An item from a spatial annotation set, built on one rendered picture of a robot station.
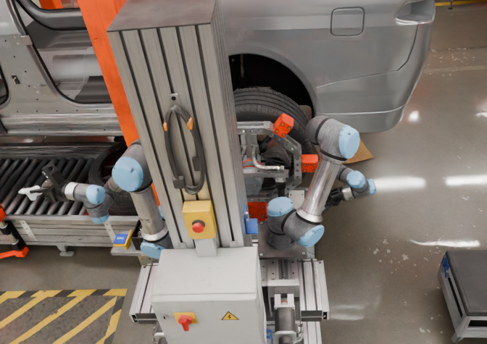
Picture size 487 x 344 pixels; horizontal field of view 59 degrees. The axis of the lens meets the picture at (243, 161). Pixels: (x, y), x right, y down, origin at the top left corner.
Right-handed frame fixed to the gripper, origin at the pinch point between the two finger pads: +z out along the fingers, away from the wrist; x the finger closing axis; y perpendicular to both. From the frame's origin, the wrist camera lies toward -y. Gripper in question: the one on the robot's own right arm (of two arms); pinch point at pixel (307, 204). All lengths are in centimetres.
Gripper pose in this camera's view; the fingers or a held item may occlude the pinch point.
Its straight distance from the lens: 227.8
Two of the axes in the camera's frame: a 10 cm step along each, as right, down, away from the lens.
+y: -4.8, -3.5, -8.1
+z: -8.7, 2.8, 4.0
